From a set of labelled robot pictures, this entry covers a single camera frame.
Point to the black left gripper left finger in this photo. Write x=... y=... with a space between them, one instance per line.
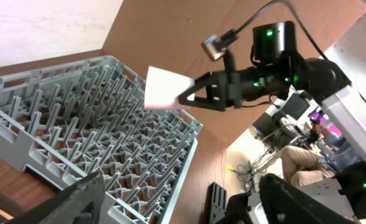
x=79 y=203

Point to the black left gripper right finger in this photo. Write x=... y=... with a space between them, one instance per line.
x=284 y=203

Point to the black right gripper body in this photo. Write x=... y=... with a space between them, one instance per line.
x=255 y=82

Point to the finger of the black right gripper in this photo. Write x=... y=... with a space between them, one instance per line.
x=215 y=105
x=213 y=82

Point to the pink plastic cup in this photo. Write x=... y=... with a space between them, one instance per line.
x=162 y=89

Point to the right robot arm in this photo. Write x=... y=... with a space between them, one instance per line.
x=274 y=45

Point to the grey dishwasher rack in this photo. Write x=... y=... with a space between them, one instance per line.
x=69 y=120

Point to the seated person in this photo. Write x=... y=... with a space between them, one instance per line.
x=303 y=167

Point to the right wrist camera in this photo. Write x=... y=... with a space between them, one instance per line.
x=215 y=47

